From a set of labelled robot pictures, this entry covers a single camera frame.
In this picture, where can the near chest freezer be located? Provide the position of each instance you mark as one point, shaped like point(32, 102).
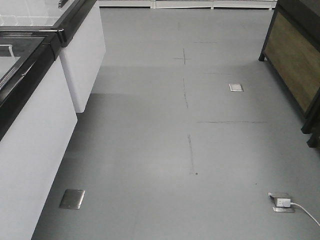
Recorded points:
point(37, 119)

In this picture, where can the white store shelving unit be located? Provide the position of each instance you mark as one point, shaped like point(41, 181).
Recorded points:
point(189, 4)

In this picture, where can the steel floor plate near freezer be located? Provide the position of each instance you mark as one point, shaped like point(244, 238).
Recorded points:
point(72, 199)

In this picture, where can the chest freezer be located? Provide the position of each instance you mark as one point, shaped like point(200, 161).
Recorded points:
point(78, 26)
point(37, 119)

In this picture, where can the steel floor socket plate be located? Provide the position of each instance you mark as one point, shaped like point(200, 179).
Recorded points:
point(235, 87)

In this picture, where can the floor socket with white plug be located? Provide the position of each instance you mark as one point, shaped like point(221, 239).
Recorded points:
point(281, 202)

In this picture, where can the far chest freezer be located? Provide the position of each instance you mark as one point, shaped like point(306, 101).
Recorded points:
point(78, 26)

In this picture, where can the dark wooden display stand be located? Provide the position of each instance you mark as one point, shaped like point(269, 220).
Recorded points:
point(292, 48)

